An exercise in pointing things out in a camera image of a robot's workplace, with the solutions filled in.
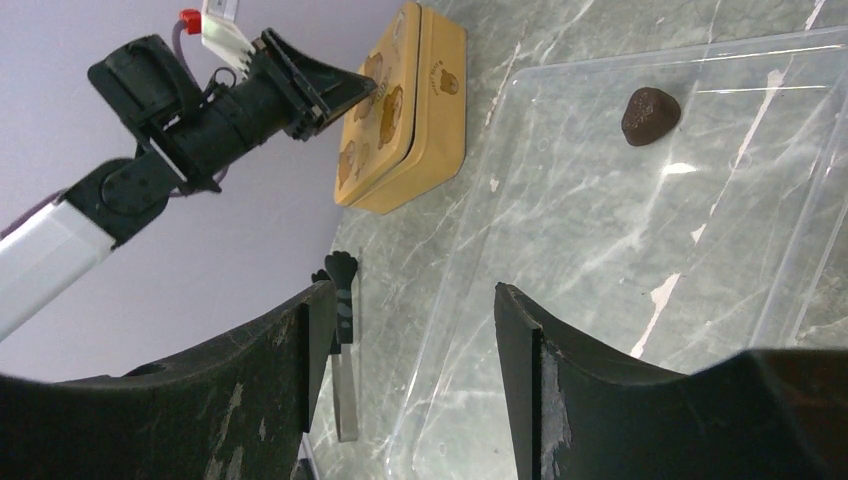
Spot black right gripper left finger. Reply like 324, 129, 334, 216
1, 281, 336, 479

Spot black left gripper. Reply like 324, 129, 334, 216
88, 28, 377, 193

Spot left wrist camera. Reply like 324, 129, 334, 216
178, 0, 255, 77

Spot clear plastic tray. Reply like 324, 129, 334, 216
385, 27, 847, 479

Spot dark chocolate top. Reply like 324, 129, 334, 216
620, 87, 682, 147

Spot gold chocolate tin box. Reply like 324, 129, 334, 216
345, 4, 467, 214

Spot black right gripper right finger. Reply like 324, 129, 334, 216
494, 283, 847, 479

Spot silver tin lid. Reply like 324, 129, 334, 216
334, 2, 422, 206

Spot black metal tongs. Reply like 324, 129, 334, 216
311, 251, 359, 443

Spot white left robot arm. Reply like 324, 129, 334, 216
1, 29, 376, 336

